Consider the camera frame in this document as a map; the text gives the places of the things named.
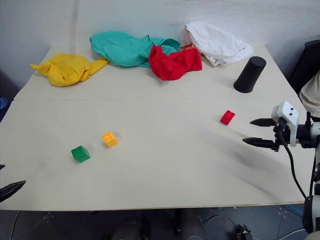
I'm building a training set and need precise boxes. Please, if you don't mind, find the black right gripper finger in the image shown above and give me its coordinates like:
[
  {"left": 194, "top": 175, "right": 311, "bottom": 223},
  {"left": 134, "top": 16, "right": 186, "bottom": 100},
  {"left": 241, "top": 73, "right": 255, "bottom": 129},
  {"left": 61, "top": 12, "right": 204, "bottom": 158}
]
[
  {"left": 241, "top": 137, "right": 276, "bottom": 150},
  {"left": 249, "top": 118, "right": 278, "bottom": 128}
]

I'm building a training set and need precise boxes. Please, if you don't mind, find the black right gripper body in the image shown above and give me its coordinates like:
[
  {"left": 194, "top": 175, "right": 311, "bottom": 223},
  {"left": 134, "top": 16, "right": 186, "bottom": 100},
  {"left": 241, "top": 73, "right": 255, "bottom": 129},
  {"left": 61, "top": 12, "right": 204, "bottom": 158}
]
[{"left": 272, "top": 116, "right": 291, "bottom": 153}]

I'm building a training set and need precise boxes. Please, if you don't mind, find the red toy brick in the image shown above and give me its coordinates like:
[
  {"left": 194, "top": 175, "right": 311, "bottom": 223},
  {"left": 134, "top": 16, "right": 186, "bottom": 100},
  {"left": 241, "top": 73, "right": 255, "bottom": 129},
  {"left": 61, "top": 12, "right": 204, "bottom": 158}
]
[{"left": 219, "top": 109, "right": 236, "bottom": 126}]

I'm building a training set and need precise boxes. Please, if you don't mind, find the black plastic cup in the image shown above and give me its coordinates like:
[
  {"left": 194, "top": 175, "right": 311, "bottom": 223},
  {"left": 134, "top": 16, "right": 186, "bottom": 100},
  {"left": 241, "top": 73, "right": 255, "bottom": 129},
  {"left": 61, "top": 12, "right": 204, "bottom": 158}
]
[{"left": 233, "top": 56, "right": 267, "bottom": 95}]

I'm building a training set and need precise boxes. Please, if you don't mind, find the person in beige clothing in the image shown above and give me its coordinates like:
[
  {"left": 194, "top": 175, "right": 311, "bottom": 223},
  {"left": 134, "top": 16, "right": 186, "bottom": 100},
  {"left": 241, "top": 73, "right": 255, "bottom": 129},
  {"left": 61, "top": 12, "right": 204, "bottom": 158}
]
[{"left": 298, "top": 73, "right": 320, "bottom": 123}]

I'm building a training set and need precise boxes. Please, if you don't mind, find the black chair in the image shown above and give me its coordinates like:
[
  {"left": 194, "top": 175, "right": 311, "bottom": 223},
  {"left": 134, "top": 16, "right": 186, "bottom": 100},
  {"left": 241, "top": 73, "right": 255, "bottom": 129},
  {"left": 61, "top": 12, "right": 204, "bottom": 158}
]
[{"left": 287, "top": 39, "right": 320, "bottom": 96}]

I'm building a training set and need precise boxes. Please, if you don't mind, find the green toy brick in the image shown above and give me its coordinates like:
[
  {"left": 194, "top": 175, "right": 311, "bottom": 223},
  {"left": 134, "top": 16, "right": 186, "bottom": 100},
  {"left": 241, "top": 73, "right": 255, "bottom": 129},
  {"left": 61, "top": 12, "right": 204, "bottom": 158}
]
[{"left": 70, "top": 145, "right": 91, "bottom": 164}]

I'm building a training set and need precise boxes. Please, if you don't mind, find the small black floor device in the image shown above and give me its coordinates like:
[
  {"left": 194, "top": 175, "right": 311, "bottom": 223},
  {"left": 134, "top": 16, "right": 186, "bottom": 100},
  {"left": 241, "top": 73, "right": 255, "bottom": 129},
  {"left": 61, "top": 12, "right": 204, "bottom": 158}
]
[{"left": 236, "top": 224, "right": 254, "bottom": 240}]

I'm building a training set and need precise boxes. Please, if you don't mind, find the white cloth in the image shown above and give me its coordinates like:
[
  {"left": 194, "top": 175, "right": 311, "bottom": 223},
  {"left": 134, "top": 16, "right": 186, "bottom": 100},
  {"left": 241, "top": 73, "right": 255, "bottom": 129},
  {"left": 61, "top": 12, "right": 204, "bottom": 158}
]
[{"left": 179, "top": 21, "right": 254, "bottom": 67}]

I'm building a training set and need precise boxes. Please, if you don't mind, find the red cloth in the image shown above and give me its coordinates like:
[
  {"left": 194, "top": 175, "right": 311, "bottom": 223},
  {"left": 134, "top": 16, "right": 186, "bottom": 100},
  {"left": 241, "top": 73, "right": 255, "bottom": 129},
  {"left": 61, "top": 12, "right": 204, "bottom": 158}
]
[{"left": 148, "top": 44, "right": 203, "bottom": 81}]

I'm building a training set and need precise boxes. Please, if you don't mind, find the orange toy brick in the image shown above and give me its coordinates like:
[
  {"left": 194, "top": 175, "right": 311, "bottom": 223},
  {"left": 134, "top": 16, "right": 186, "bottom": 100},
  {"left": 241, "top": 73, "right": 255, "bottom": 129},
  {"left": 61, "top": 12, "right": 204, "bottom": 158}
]
[{"left": 101, "top": 131, "right": 119, "bottom": 149}]

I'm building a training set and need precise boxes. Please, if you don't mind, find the yellow cloth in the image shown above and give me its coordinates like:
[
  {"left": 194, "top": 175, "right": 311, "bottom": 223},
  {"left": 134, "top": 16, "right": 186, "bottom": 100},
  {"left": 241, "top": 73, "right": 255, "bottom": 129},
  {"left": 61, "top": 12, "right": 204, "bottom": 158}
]
[{"left": 29, "top": 53, "right": 110, "bottom": 87}]

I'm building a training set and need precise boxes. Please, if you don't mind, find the teal cloth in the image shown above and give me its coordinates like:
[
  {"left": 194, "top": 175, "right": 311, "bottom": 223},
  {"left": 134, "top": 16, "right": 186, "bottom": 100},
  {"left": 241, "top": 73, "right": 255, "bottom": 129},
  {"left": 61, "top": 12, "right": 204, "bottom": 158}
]
[{"left": 89, "top": 30, "right": 181, "bottom": 69}]

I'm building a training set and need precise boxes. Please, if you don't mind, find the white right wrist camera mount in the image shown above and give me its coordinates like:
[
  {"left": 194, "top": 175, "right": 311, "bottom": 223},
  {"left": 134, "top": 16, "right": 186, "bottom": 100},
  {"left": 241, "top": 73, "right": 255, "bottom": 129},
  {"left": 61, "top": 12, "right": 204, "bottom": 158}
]
[{"left": 271, "top": 100, "right": 300, "bottom": 148}]

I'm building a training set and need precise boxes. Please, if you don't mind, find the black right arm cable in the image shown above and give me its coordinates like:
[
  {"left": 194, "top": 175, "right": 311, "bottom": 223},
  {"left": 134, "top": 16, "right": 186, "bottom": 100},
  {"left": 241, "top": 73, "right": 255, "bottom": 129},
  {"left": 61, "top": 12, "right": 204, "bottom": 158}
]
[{"left": 279, "top": 123, "right": 308, "bottom": 200}]

